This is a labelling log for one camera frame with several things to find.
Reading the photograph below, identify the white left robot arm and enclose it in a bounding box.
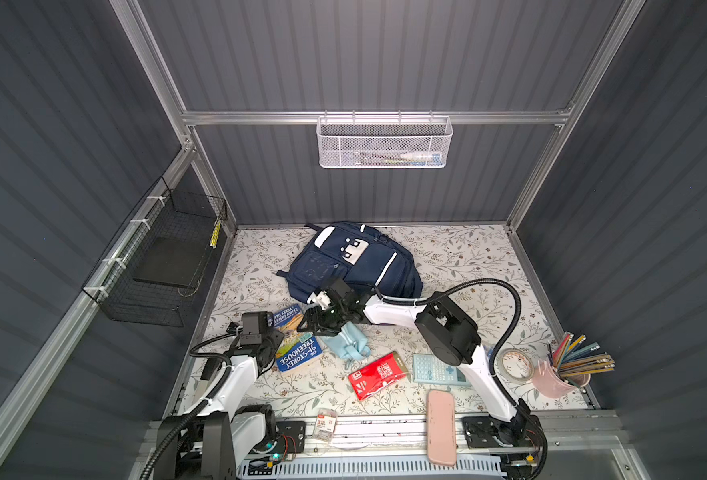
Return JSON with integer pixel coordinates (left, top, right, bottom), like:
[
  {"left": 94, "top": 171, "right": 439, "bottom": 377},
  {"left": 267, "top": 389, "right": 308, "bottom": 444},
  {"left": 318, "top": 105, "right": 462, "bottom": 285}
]
[{"left": 154, "top": 311, "right": 283, "bottom": 479}]

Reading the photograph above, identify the white wire mesh basket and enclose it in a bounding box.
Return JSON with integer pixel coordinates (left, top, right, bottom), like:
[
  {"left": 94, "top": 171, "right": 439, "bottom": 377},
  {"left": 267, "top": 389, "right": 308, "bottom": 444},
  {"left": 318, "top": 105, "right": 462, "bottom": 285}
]
[{"left": 315, "top": 114, "right": 453, "bottom": 169}]

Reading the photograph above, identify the black wire wall basket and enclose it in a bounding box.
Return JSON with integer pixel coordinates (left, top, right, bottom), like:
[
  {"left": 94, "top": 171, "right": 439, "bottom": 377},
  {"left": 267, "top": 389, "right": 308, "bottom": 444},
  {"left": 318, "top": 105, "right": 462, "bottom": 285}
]
[{"left": 82, "top": 180, "right": 228, "bottom": 328}]

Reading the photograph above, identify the clear tape roll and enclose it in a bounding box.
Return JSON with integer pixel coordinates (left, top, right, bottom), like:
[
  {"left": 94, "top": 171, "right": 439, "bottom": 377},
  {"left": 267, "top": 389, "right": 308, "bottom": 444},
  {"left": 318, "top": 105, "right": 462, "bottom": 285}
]
[{"left": 495, "top": 348, "right": 535, "bottom": 385}]

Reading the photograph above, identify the teal calculator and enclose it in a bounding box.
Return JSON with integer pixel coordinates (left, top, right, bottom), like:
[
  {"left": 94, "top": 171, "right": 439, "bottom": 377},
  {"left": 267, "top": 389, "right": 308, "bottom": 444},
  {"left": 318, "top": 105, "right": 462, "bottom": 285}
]
[{"left": 411, "top": 354, "right": 471, "bottom": 387}]

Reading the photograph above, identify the small clear eraser box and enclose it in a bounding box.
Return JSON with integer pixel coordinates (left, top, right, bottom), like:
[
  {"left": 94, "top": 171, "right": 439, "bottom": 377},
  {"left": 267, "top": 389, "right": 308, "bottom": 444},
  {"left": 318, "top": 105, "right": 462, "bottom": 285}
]
[{"left": 313, "top": 408, "right": 337, "bottom": 443}]

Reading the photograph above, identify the light teal pencil pouch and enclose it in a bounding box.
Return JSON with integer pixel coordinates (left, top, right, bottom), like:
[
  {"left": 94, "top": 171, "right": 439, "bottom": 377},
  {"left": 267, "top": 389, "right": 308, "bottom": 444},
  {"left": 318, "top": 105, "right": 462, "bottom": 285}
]
[{"left": 319, "top": 322, "right": 371, "bottom": 361}]

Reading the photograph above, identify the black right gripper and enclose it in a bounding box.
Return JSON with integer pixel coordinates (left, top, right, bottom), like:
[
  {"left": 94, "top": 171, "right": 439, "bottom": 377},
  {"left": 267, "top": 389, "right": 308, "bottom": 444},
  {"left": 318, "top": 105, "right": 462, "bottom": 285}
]
[{"left": 294, "top": 306, "right": 347, "bottom": 337}]

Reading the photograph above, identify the navy blue student backpack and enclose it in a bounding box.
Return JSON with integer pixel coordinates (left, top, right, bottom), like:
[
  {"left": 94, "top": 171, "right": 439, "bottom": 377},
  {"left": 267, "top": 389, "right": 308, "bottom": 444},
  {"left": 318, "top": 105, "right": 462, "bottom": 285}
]
[{"left": 276, "top": 221, "right": 423, "bottom": 304}]

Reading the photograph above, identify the beige stapler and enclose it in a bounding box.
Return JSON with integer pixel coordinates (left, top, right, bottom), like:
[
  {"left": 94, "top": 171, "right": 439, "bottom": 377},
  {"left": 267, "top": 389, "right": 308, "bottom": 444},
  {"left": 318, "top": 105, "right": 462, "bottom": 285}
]
[{"left": 194, "top": 358, "right": 222, "bottom": 402}]

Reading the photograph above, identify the pink cup with pencils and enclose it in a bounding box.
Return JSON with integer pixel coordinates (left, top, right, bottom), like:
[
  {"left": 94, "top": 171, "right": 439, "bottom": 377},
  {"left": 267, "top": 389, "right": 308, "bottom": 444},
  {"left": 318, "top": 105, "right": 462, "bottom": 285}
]
[{"left": 531, "top": 332, "right": 617, "bottom": 399}]

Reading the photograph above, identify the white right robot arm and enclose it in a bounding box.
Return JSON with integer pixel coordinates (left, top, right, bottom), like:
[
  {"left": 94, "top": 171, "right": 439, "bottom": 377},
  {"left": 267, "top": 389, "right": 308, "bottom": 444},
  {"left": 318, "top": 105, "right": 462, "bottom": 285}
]
[{"left": 297, "top": 278, "right": 545, "bottom": 446}]

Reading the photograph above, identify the blue treehouse storybook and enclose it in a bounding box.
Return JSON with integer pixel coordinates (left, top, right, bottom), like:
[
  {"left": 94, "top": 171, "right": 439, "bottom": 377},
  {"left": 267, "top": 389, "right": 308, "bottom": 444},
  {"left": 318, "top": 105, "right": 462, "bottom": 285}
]
[{"left": 273, "top": 304, "right": 323, "bottom": 373}]

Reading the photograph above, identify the pink pencil case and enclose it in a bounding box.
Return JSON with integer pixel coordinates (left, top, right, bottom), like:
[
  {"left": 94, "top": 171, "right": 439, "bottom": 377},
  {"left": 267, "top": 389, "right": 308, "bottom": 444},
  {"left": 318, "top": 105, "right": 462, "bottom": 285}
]
[{"left": 427, "top": 390, "right": 457, "bottom": 467}]

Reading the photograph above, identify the red snack packet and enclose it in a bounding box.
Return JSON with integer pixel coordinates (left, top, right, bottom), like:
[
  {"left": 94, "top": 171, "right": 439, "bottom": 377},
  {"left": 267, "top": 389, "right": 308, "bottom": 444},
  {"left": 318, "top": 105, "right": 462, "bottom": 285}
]
[{"left": 348, "top": 352, "right": 407, "bottom": 401}]

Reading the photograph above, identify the white marker in basket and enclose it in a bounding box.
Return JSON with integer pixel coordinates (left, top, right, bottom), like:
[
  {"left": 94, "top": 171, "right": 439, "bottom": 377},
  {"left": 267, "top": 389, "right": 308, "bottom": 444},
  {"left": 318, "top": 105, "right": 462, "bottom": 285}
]
[{"left": 399, "top": 151, "right": 443, "bottom": 164}]

